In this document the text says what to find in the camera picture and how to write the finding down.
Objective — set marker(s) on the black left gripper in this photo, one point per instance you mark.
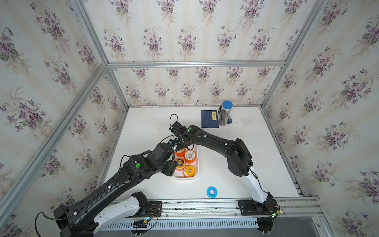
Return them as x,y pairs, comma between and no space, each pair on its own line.
171,169

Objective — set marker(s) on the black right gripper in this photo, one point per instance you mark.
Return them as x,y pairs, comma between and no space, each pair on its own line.
179,147

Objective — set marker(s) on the orange sealing tape roll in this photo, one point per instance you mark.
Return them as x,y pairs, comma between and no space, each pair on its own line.
180,153
190,157

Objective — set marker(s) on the yellow sealing tape roll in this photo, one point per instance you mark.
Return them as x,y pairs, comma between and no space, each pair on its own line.
189,171
180,164

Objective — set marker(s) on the blue sealing tape roll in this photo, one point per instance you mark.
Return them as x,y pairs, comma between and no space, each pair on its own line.
212,192

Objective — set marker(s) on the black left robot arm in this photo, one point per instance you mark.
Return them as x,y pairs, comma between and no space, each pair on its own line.
94,212

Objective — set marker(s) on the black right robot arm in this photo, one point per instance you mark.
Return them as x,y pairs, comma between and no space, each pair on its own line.
239,162

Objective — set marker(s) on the white plastic storage box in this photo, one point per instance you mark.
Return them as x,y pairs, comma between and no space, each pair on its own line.
178,174

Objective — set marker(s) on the dark blue booklet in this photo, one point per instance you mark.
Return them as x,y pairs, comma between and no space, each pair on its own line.
209,119

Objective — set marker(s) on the silver cylinder blue lid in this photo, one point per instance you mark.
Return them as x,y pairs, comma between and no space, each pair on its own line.
224,113

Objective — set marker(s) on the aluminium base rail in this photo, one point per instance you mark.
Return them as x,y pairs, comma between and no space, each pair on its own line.
184,214

